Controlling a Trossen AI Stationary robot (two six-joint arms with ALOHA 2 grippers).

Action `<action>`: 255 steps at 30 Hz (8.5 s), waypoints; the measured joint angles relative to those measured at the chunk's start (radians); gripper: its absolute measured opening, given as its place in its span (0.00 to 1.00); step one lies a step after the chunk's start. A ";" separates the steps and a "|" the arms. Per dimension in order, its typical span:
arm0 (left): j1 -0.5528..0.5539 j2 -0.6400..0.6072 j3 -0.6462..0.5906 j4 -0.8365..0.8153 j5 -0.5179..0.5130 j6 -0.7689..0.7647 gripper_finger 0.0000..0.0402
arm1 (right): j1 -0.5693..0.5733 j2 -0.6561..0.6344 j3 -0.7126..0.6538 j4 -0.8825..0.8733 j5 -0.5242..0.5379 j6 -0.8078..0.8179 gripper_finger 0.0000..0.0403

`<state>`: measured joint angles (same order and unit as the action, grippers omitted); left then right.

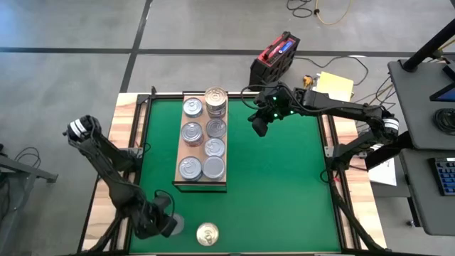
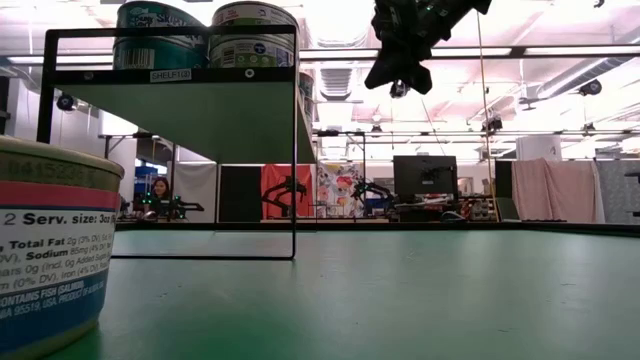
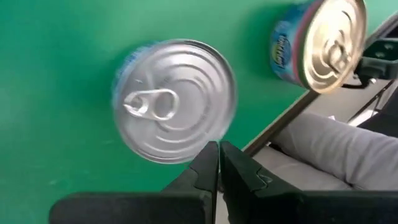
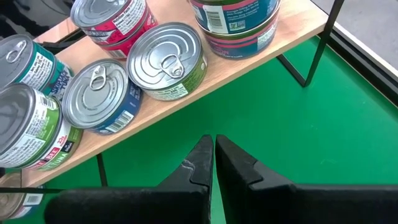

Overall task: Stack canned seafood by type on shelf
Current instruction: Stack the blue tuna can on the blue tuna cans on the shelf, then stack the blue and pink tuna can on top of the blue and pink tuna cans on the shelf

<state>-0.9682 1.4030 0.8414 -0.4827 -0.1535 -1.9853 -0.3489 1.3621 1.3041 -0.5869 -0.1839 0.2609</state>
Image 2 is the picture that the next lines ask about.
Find wooden shelf black frame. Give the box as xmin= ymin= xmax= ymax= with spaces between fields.
xmin=35 ymin=24 xmax=317 ymax=261

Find orange curtain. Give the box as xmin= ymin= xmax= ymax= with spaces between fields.
xmin=260 ymin=163 xmax=315 ymax=221

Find teal tuna can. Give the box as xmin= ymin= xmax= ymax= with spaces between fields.
xmin=112 ymin=34 xmax=210 ymax=70
xmin=116 ymin=0 xmax=209 ymax=37

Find person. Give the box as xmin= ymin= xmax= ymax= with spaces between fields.
xmin=148 ymin=175 xmax=172 ymax=202

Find grey patterned curtain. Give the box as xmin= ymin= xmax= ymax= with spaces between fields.
xmin=597 ymin=159 xmax=640 ymax=225

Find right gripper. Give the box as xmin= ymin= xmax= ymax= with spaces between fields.
xmin=363 ymin=0 xmax=451 ymax=95

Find gold-lid can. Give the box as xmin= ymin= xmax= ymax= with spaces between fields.
xmin=0 ymin=134 xmax=125 ymax=360

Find plain-lid can multicolour label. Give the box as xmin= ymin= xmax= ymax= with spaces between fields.
xmin=208 ymin=33 xmax=297 ymax=69
xmin=211 ymin=0 xmax=299 ymax=36

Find white curtain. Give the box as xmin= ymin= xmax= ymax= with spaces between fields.
xmin=172 ymin=160 xmax=220 ymax=224

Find white floral cloth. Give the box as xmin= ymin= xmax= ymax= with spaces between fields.
xmin=315 ymin=162 xmax=366 ymax=219

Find beige curtain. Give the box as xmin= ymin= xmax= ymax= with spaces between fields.
xmin=510 ymin=157 xmax=605 ymax=221

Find black monitor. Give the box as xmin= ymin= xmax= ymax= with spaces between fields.
xmin=392 ymin=154 xmax=459 ymax=197

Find black panel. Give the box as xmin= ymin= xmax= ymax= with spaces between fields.
xmin=218 ymin=164 xmax=263 ymax=224

